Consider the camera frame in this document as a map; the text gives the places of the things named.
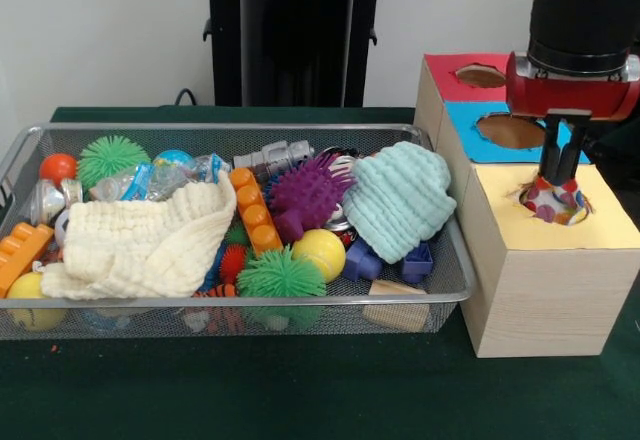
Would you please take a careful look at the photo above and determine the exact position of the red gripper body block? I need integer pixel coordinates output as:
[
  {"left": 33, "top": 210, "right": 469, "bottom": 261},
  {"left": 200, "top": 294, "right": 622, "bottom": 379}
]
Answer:
[{"left": 504, "top": 52, "right": 640, "bottom": 121}]

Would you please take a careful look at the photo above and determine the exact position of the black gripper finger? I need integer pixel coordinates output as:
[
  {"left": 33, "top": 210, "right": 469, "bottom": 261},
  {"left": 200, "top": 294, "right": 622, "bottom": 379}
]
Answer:
[
  {"left": 558, "top": 118, "right": 590, "bottom": 186},
  {"left": 537, "top": 115, "right": 562, "bottom": 184}
]

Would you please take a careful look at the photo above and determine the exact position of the colourful dotted cloth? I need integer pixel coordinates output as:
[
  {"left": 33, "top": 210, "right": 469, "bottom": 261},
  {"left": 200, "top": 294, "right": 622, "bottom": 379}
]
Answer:
[{"left": 522, "top": 172, "right": 590, "bottom": 226}]

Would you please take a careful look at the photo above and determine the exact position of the orange toy building brick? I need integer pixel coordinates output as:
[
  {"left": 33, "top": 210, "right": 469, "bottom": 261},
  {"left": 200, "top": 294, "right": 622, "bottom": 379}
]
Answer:
[
  {"left": 0, "top": 223, "right": 55, "bottom": 299},
  {"left": 229, "top": 167, "right": 284, "bottom": 256}
]

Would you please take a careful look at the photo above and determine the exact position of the wooden box with three holes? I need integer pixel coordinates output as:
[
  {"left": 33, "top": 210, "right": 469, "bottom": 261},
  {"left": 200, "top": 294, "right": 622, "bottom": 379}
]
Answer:
[{"left": 413, "top": 52, "right": 640, "bottom": 359}]

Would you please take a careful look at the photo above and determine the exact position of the mint green knitted cloth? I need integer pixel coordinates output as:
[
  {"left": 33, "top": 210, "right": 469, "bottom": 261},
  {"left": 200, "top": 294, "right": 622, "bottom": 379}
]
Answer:
[{"left": 342, "top": 140, "right": 457, "bottom": 265}]

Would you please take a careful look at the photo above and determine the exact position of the plain wooden wedge block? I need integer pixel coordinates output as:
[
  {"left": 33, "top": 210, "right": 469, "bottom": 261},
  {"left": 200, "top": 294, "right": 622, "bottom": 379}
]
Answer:
[{"left": 360, "top": 279, "right": 430, "bottom": 332}]

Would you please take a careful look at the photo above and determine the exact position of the purple spiky rubber toy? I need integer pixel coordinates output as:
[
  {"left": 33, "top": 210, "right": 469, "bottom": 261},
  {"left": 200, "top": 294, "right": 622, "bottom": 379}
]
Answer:
[{"left": 263, "top": 152, "right": 356, "bottom": 241}]

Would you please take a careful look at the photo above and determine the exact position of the yellow plastic ball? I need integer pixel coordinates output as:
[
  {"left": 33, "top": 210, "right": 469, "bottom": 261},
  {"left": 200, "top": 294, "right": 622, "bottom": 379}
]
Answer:
[{"left": 291, "top": 228, "right": 347, "bottom": 282}]

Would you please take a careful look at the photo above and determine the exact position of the green spiky rubber ball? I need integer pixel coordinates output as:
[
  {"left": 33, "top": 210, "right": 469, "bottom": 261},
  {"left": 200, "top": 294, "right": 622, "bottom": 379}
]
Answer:
[
  {"left": 235, "top": 245, "right": 328, "bottom": 299},
  {"left": 76, "top": 135, "right": 151, "bottom": 189}
]

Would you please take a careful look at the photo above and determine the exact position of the cream knitted cloth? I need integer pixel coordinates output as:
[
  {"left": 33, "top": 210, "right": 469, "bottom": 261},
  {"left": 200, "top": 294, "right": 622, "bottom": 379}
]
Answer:
[{"left": 40, "top": 168, "right": 239, "bottom": 301}]

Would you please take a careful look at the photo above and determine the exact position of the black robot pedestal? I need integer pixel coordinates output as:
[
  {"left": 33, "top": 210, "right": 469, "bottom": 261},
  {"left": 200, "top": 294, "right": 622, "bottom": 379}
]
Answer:
[{"left": 192, "top": 0, "right": 404, "bottom": 109}]

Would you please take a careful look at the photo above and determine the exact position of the silver wire mesh bin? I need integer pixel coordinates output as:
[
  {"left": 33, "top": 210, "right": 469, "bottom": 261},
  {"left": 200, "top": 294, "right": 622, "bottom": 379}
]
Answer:
[{"left": 0, "top": 122, "right": 477, "bottom": 342}]

